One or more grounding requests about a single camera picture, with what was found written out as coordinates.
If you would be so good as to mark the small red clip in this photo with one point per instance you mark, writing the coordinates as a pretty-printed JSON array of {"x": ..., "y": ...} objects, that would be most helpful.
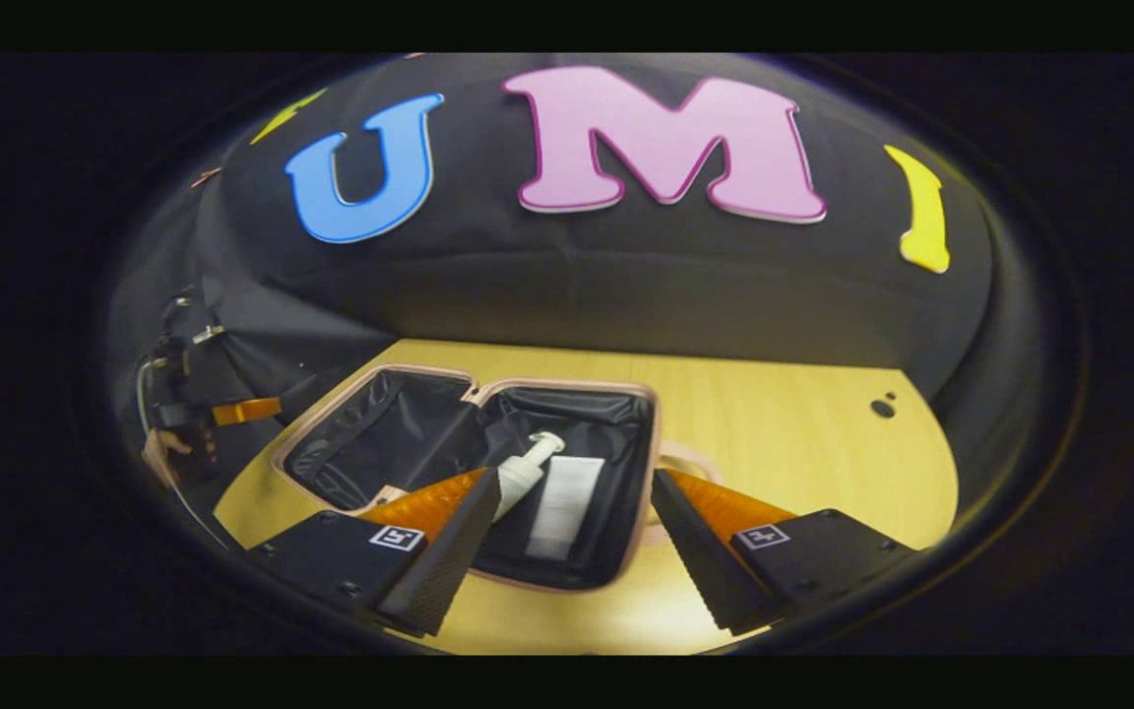
[{"x": 204, "y": 178}]

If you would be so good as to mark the small white clip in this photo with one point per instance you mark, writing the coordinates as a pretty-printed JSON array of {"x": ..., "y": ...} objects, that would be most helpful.
[{"x": 209, "y": 335}]

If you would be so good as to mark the pale pink suitcase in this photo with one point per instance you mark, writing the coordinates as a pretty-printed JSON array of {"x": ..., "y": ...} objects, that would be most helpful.
[{"x": 409, "y": 433}]

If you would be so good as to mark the black backdrop cloth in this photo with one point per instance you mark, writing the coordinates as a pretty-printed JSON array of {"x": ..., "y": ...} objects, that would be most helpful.
[{"x": 626, "y": 286}]

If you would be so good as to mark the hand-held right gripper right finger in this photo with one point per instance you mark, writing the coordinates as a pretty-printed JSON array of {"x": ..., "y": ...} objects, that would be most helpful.
[{"x": 695, "y": 551}]

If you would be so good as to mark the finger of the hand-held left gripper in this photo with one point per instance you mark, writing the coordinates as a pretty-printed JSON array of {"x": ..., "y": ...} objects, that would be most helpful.
[{"x": 247, "y": 411}]

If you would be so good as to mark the white pump bottle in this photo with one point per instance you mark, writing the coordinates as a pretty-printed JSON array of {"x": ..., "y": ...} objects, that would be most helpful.
[{"x": 523, "y": 473}]

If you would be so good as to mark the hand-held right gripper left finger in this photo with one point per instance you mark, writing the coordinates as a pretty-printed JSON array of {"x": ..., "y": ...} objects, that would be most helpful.
[{"x": 454, "y": 551}]

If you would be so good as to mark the white squeeze tube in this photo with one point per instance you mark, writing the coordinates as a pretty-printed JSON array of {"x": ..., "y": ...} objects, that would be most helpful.
[{"x": 567, "y": 504}]

